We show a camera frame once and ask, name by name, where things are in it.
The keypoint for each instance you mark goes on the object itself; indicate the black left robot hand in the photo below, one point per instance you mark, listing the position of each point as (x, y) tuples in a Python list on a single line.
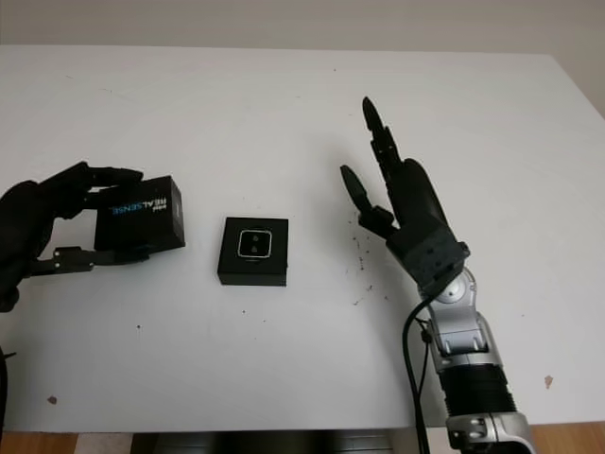
[(23, 227)]

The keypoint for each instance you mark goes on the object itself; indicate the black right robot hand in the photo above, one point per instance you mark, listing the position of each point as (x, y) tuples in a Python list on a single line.
[(416, 203)]

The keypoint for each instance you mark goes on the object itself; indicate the black RealSense box lid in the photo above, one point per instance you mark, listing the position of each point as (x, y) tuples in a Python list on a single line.
[(142, 222)]

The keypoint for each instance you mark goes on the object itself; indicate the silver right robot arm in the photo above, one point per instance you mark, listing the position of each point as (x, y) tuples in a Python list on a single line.
[(461, 331)]

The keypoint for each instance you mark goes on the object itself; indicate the dark grey robot body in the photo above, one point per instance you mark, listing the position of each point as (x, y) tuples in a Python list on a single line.
[(264, 444)]

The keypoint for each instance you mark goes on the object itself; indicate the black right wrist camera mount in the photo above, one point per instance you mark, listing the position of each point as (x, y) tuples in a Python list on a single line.
[(430, 265)]

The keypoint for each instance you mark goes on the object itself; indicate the black camera box base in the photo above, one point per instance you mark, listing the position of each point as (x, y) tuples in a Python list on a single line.
[(279, 246)]

